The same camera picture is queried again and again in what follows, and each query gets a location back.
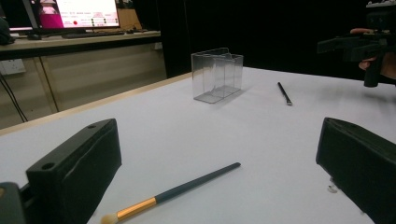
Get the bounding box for makeup brush with gold ferrule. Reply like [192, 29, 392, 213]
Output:
[100, 161, 242, 224]

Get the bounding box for clear acrylic organizer box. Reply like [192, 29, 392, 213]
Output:
[191, 47, 245, 105]

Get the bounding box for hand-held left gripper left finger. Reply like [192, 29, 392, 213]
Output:
[25, 118, 123, 224]

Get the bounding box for black keyboard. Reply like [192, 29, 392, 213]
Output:
[61, 30, 126, 39]

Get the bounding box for beige desk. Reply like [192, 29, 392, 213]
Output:
[0, 30, 168, 131]

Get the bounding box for small clear scrap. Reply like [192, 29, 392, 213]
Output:
[326, 176, 339, 194]

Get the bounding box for computer monitor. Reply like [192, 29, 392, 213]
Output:
[8, 0, 121, 33]

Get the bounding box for black power cables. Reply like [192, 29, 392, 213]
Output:
[0, 73, 30, 123]

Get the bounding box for dark rounded object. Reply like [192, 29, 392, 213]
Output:
[0, 17, 16, 47]

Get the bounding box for black curtain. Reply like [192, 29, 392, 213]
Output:
[133, 0, 396, 86]

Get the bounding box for thin black makeup brush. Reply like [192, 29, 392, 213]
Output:
[276, 81, 293, 106]

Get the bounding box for white table cover sheet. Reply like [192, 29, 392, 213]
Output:
[0, 66, 396, 224]

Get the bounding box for white wall socket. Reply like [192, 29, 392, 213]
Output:
[0, 58, 27, 76]

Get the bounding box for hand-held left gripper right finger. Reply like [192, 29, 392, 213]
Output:
[315, 117, 396, 224]

